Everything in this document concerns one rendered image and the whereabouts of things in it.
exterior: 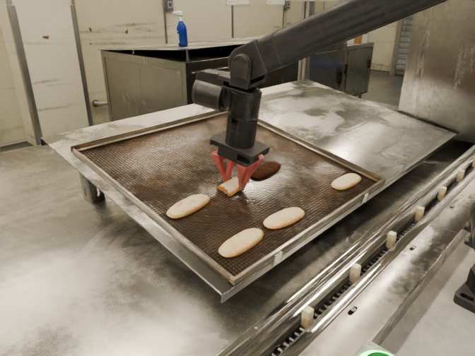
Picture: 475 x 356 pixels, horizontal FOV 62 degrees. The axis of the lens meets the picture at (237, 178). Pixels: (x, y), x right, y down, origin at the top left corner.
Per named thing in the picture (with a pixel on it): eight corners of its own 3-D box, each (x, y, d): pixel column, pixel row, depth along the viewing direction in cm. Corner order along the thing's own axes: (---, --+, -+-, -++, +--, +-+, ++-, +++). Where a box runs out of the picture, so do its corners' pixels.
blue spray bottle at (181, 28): (190, 45, 275) (186, 10, 267) (184, 46, 269) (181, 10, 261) (179, 46, 279) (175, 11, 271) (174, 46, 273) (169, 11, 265)
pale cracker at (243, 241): (229, 263, 62) (230, 257, 61) (212, 250, 64) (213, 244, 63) (268, 236, 69) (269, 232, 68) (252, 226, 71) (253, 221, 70)
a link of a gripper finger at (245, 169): (232, 174, 85) (237, 135, 80) (259, 187, 82) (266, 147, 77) (212, 186, 80) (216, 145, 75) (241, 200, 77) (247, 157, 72)
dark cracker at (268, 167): (259, 181, 84) (261, 177, 84) (246, 174, 86) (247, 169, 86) (285, 167, 91) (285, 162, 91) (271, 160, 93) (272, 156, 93)
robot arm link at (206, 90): (250, 56, 63) (270, 51, 71) (190, 42, 67) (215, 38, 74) (239, 126, 69) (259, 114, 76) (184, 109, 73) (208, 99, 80)
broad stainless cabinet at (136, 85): (193, 206, 268) (185, 49, 227) (112, 166, 334) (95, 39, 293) (339, 140, 396) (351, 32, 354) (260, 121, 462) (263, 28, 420)
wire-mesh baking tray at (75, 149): (233, 287, 58) (235, 280, 57) (71, 152, 85) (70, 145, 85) (384, 184, 91) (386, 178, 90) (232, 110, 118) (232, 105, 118)
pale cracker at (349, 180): (341, 193, 84) (342, 188, 84) (326, 185, 87) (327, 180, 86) (365, 180, 91) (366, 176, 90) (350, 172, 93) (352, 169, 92)
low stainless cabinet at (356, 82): (314, 122, 456) (321, 50, 424) (259, 109, 509) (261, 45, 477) (367, 103, 542) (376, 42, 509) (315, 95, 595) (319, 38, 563)
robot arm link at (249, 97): (255, 92, 67) (268, 85, 72) (220, 82, 70) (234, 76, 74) (249, 129, 71) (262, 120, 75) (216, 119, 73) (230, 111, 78)
